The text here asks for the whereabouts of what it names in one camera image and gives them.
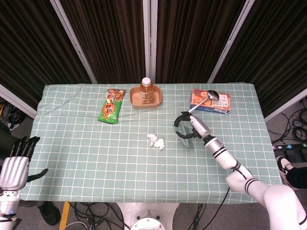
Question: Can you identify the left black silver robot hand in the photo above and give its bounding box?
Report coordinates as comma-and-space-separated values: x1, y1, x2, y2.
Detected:
0, 136, 49, 191

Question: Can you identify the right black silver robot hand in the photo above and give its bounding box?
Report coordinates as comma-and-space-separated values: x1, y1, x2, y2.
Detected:
173, 111, 212, 141

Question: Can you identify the white tissue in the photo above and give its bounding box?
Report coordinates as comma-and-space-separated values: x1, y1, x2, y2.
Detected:
153, 138, 166, 150
146, 133, 158, 147

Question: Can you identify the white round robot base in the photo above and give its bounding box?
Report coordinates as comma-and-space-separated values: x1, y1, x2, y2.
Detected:
116, 203, 181, 230

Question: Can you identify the orange blue biscuit box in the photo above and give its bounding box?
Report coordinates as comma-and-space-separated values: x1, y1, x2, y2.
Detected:
189, 89, 232, 115

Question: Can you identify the black shoe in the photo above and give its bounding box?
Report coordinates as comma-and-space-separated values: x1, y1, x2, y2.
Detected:
38, 202, 62, 226

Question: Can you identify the tan rectangular container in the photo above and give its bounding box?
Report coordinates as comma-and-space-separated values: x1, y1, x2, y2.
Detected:
129, 86, 163, 110

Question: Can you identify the tea bottle with white cap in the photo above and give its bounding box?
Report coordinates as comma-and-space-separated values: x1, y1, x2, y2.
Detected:
140, 77, 154, 105

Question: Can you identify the green white checked tablecloth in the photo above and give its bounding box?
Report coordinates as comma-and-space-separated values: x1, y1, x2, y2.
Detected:
20, 82, 283, 204

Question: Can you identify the black power strip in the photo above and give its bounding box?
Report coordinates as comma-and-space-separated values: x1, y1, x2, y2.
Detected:
273, 143, 307, 154

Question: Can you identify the green orange snack bag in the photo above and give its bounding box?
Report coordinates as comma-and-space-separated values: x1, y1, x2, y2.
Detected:
97, 88, 127, 125

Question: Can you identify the white black sneaker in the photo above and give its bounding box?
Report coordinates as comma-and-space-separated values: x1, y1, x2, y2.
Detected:
275, 155, 294, 179

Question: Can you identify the dark pleated curtain panel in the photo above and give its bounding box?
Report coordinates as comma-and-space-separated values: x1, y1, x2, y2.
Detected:
213, 0, 307, 115
0, 0, 93, 108
59, 0, 146, 84
155, 0, 248, 84

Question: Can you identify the black trouser leg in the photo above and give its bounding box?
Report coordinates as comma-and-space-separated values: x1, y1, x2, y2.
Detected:
286, 165, 307, 190

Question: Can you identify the metal spoon with black handle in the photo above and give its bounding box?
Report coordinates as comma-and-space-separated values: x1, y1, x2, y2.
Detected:
188, 90, 219, 113

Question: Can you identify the black floor cable bundle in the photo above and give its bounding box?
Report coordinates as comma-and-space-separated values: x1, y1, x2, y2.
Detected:
69, 202, 125, 230
0, 98, 22, 130
267, 98, 307, 144

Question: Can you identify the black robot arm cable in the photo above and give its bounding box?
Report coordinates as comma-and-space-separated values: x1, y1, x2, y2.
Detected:
188, 167, 248, 230

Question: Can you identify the white metal frame rail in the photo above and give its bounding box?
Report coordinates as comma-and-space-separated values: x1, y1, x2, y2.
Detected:
0, 83, 38, 119
263, 88, 307, 122

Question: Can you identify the white floor cable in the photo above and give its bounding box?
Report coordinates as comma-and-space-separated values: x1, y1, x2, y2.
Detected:
63, 221, 89, 230

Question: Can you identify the white metal frame post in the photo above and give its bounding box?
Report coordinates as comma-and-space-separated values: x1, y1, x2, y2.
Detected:
143, 0, 158, 83
207, 0, 256, 84
49, 0, 98, 84

